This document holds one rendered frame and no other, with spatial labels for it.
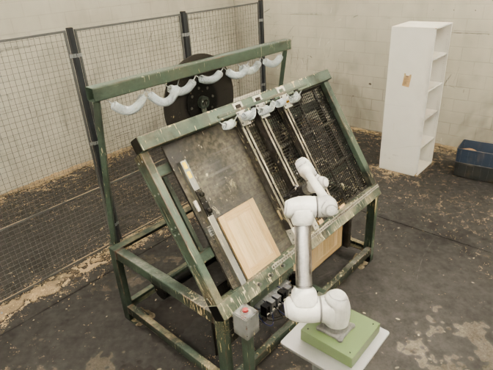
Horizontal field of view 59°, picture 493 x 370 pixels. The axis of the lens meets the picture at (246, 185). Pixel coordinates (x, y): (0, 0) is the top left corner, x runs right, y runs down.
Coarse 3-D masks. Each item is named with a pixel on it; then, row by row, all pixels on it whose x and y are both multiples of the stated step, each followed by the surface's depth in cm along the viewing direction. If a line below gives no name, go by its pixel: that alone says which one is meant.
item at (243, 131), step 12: (252, 108) 322; (240, 120) 328; (240, 132) 335; (252, 144) 336; (252, 156) 336; (264, 168) 337; (264, 180) 337; (276, 192) 339; (276, 204) 338; (288, 228) 339
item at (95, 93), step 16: (256, 48) 395; (272, 48) 412; (288, 48) 430; (192, 64) 345; (208, 64) 357; (224, 64) 371; (112, 80) 305; (128, 80) 306; (144, 80) 315; (160, 80) 326; (96, 96) 291; (112, 96) 300; (96, 112) 300; (96, 128) 306; (112, 208) 348; (112, 224) 354; (112, 240) 363; (176, 272) 326
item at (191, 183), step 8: (184, 160) 296; (184, 168) 295; (184, 176) 297; (192, 184) 295; (192, 192) 297; (208, 224) 298; (216, 224) 299; (216, 232) 298; (216, 240) 299; (224, 240) 300; (224, 248) 298; (224, 256) 300; (232, 256) 300; (232, 264) 299; (232, 272) 301; (240, 272) 301; (240, 280) 299
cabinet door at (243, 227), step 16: (240, 208) 318; (256, 208) 327; (224, 224) 306; (240, 224) 315; (256, 224) 324; (240, 240) 311; (256, 240) 320; (272, 240) 329; (240, 256) 307; (256, 256) 316; (272, 256) 325; (256, 272) 312
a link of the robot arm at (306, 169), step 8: (296, 160) 316; (304, 160) 311; (296, 168) 315; (304, 168) 307; (312, 168) 308; (304, 176) 310; (312, 176) 297; (312, 184) 294; (320, 184) 292; (320, 192) 285
